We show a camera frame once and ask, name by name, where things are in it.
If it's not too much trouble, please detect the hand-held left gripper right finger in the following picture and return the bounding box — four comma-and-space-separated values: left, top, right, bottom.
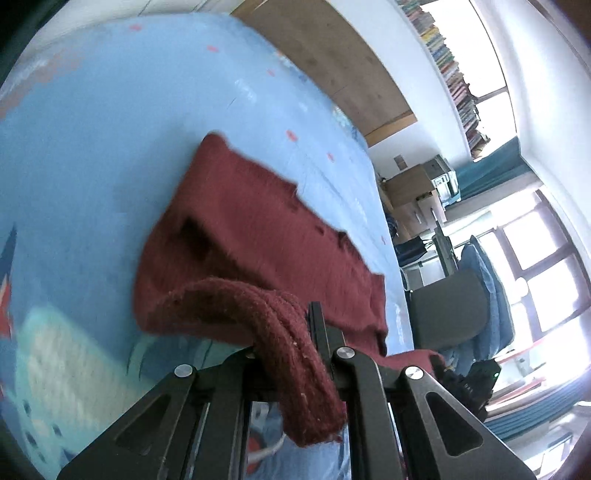
308, 302, 534, 480

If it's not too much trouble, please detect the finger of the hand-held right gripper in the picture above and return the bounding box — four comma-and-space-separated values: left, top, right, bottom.
441, 367, 490, 420

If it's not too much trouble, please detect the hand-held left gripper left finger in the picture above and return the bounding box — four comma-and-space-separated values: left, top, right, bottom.
58, 353, 283, 480

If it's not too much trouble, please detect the dark red knit sweater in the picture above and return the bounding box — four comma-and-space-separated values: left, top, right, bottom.
133, 133, 448, 448

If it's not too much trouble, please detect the grey chair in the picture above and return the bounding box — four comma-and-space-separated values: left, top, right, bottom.
409, 267, 493, 352

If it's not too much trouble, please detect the blue garment on chair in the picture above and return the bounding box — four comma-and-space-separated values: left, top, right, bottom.
458, 234, 516, 366

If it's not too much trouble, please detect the window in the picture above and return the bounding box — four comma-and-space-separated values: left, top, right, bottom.
443, 88, 591, 374

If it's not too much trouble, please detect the black bag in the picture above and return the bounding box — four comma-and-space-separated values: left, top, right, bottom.
396, 237, 428, 267

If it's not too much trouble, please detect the wooden dresser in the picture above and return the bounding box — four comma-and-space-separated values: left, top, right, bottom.
382, 164, 448, 241

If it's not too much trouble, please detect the white printer box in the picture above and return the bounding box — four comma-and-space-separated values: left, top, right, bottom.
421, 155, 461, 205

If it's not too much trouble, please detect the teal curtain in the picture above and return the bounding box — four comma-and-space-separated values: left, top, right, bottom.
455, 138, 528, 200

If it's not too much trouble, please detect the blue dinosaur print bedsheet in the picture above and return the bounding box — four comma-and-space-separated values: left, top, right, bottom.
0, 11, 416, 480

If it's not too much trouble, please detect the row of books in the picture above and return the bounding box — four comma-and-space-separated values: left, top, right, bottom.
396, 0, 491, 158

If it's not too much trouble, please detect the wooden headboard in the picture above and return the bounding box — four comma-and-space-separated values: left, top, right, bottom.
231, 0, 419, 148

